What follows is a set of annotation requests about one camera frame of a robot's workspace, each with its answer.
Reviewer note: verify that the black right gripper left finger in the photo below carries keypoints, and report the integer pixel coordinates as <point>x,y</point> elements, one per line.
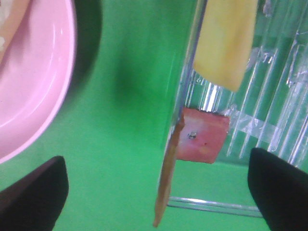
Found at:
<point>35,202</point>

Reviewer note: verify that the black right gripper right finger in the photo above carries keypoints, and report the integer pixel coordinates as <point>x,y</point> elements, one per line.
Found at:
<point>280,191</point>

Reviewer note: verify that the bacon strip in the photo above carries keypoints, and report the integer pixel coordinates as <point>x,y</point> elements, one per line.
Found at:
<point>198,136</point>

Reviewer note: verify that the yellow cheese slice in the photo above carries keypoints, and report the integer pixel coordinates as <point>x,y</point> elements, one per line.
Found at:
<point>225,41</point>

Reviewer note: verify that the bread slice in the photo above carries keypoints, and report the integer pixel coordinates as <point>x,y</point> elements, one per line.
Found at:
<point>11,15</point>

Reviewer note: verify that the right clear plastic tray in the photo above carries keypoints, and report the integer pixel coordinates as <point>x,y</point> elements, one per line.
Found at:
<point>269,111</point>

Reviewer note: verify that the pink round plate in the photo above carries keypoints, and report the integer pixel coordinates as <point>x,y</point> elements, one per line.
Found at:
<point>35,73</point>

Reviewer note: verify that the green tablecloth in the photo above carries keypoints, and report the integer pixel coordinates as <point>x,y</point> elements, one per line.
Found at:
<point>113,125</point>

